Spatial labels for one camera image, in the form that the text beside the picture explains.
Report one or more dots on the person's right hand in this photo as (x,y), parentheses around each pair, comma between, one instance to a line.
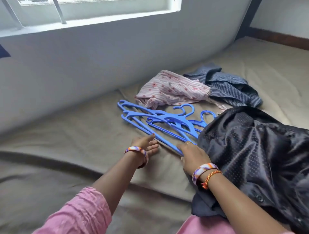
(193,156)

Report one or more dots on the person's left hand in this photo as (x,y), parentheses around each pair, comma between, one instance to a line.
(144,144)

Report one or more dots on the pile of blue hangers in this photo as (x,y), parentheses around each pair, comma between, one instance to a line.
(169,120)

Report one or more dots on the pink floral striped garment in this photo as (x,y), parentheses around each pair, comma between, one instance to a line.
(169,89)

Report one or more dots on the blue striped shirt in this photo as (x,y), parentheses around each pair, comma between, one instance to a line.
(227,87)

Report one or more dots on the person's left forearm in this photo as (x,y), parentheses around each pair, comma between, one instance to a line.
(116,185)

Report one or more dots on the person's right forearm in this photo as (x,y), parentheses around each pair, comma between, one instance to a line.
(241,207)

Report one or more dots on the bed with beige sheet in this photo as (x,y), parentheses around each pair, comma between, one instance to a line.
(72,144)

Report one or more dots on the dark wooden bed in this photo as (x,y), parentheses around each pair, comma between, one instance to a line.
(277,36)

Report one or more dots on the striped orange purple bangle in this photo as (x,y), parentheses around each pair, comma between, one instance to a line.
(137,149)

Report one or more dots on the striped white purple bangle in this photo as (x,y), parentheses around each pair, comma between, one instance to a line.
(203,169)

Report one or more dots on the white framed window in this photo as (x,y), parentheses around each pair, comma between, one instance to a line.
(96,19)

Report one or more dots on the blue curtain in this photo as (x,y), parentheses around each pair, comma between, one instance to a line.
(4,51)

